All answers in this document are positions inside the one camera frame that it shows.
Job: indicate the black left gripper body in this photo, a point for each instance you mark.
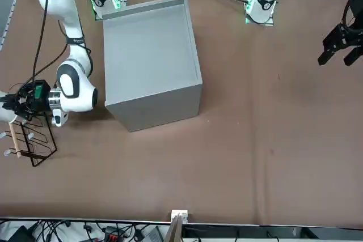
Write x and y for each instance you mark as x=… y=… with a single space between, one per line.
x=356 y=33

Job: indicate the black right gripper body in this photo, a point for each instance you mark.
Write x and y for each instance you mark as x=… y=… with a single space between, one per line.
x=34 y=103

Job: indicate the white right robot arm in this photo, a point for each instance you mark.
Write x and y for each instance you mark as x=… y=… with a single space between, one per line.
x=82 y=97

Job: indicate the gray metal drawer cabinet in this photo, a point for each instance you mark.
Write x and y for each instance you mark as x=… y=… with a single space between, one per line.
x=150 y=55

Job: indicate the black power box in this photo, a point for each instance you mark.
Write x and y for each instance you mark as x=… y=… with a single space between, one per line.
x=21 y=235

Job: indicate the white side bench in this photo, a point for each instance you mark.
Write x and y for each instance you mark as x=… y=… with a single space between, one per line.
x=75 y=236

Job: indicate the red and black device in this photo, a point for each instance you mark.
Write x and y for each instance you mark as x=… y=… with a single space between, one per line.
x=113 y=236

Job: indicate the aluminium camera post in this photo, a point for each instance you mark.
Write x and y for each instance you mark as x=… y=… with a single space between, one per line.
x=178 y=215

